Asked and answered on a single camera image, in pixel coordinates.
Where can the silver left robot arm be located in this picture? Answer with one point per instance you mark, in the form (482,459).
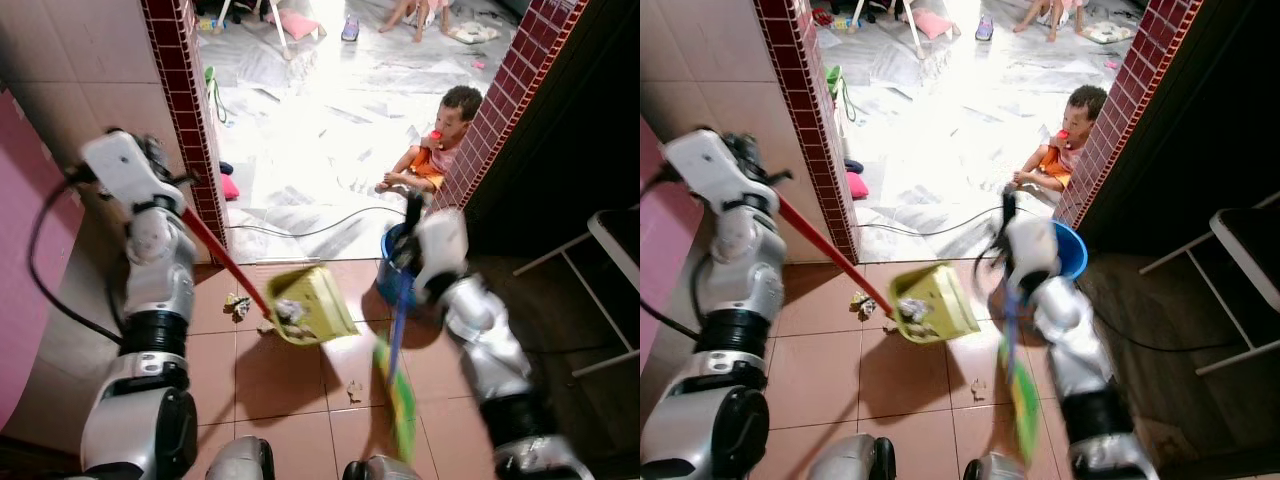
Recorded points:
(150,270)
(740,270)

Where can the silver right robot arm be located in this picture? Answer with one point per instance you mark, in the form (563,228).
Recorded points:
(1075,340)
(490,350)

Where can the blue plastic bucket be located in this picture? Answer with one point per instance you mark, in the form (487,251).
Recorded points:
(392,270)
(1072,250)

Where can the red tiled pillar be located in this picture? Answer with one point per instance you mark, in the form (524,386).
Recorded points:
(810,110)
(190,120)

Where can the small child in orange shirt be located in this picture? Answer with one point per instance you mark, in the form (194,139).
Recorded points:
(440,150)
(1070,150)

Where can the pink slipper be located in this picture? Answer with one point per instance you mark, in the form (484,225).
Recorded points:
(229,187)
(856,185)

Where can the green hanging item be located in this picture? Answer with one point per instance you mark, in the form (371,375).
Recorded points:
(833,78)
(211,80)

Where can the crumpled trash in dustpan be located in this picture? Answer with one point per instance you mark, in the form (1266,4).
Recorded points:
(290,313)
(913,312)

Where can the pink board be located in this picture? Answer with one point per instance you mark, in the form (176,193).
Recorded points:
(652,250)
(25,250)

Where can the small paper scrap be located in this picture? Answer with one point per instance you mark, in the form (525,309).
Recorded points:
(977,388)
(354,390)

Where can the crumpled paper scrap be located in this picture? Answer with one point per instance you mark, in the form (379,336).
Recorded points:
(863,303)
(237,306)

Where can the white stand legs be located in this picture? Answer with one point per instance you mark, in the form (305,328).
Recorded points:
(912,30)
(275,30)

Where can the purple sandal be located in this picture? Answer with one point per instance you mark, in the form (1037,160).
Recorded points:
(984,28)
(351,29)

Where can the pale patterned cloth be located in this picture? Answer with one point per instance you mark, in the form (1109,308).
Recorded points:
(1108,32)
(474,32)

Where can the pink pillow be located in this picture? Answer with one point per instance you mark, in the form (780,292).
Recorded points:
(295,23)
(933,23)

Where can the seated person's bare legs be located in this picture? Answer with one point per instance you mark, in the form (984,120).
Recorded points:
(1050,15)
(415,15)

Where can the silver robot right leg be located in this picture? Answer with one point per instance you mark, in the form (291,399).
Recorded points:
(1000,468)
(380,470)

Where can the silver robot leg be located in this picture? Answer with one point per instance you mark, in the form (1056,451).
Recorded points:
(1000,468)
(380,470)
(850,460)
(240,462)

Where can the silver robot left leg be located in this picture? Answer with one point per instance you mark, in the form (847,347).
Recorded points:
(850,460)
(240,462)

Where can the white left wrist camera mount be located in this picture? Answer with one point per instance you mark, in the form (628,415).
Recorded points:
(125,165)
(710,160)

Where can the red tiled wall edge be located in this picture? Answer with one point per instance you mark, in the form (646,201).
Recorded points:
(1130,100)
(500,100)

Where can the white metal frame chair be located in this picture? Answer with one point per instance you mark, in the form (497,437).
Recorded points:
(610,240)
(1250,250)

